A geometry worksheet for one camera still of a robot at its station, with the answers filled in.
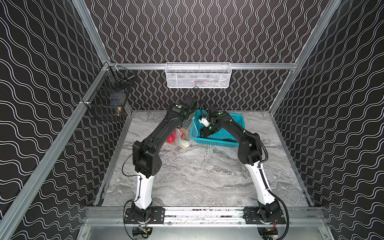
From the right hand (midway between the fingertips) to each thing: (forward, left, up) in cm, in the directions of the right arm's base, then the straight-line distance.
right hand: (207, 133), depth 104 cm
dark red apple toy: (-7, +24, +4) cm, 25 cm away
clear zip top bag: (-3, +16, 0) cm, 17 cm away
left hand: (-5, +14, +19) cm, 24 cm away
